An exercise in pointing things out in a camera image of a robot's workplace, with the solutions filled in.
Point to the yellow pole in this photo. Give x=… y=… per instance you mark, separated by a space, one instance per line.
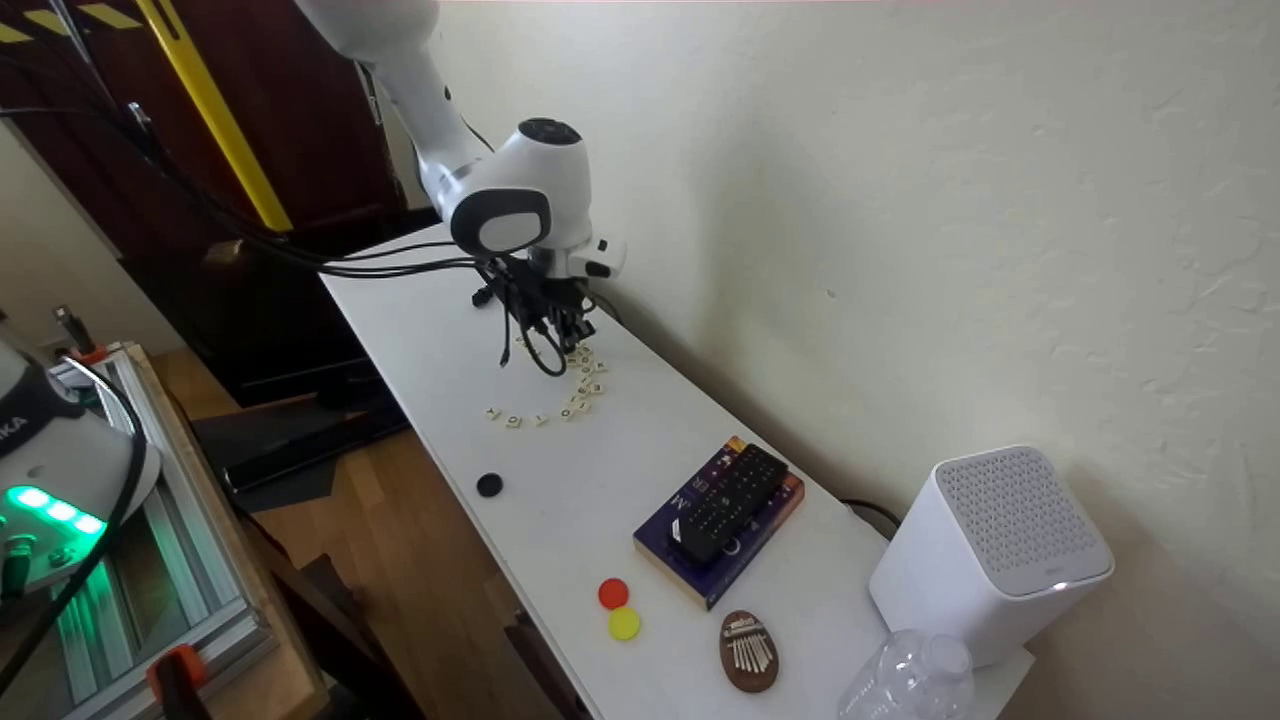
x=223 y=123

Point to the yellow black hazard tape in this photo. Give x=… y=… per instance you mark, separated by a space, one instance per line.
x=52 y=23

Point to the aluminium frame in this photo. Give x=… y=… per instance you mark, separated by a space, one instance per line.
x=186 y=587

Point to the red disc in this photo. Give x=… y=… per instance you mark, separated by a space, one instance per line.
x=615 y=593

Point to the yellow disc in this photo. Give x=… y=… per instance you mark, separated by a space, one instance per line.
x=624 y=627

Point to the clear plastic bottle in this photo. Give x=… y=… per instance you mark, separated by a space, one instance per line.
x=906 y=680

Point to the dark blue electronic box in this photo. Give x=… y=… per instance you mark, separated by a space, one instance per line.
x=734 y=563

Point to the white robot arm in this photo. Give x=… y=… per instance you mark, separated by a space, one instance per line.
x=534 y=173

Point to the black flat floor object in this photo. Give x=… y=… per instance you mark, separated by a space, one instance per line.
x=294 y=447

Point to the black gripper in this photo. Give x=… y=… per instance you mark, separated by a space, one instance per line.
x=546 y=287

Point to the orange clamp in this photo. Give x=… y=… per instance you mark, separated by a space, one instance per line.
x=174 y=674

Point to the white mesh speaker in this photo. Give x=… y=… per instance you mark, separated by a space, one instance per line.
x=986 y=563

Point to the cream letter tile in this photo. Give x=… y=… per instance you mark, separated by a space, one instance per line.
x=498 y=416

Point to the white device with green lights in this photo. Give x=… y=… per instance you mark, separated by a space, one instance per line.
x=52 y=461

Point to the brown oval object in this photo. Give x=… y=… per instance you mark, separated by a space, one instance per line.
x=751 y=651

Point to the black remote control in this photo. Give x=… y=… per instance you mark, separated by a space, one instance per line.
x=726 y=507

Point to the dark brown cabinet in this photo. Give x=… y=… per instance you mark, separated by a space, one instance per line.
x=104 y=134

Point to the black low bench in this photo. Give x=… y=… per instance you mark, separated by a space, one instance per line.
x=264 y=323

